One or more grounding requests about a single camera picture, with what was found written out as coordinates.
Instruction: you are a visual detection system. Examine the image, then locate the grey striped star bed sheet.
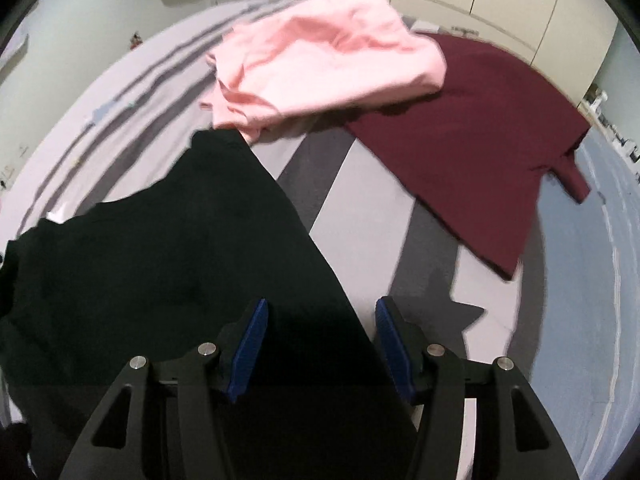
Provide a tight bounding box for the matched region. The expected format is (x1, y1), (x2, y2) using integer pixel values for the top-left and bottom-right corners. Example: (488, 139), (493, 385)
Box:
(0, 0), (551, 480)

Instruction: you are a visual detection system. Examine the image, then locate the cluttered side desk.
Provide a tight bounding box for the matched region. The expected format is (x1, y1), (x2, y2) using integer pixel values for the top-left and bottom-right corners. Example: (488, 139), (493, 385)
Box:
(580, 85), (640, 181)

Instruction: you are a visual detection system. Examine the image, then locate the blue-grey bed cover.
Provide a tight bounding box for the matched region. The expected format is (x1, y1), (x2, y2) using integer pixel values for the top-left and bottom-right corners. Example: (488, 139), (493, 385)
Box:
(520, 127), (640, 466)

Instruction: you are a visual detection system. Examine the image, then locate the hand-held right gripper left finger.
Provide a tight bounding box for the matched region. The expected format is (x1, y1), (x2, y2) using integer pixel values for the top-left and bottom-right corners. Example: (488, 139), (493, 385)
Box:
(59, 298), (271, 480)

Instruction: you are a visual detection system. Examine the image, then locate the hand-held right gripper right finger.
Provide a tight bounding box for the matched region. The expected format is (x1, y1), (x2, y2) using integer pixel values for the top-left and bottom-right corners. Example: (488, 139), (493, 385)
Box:
(375, 296), (581, 480)

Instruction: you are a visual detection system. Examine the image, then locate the black printed shirt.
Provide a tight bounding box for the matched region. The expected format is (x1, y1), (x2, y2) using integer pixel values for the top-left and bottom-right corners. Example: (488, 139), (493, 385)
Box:
(0, 130), (421, 480)

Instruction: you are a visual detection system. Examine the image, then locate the pink shirt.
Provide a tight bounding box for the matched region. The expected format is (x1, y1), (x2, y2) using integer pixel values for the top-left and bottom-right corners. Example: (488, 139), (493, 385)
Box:
(200, 0), (448, 143)

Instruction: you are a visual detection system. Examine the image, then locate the maroon t-shirt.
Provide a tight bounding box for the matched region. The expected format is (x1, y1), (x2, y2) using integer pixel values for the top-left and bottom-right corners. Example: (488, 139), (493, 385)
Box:
(345, 35), (592, 281)

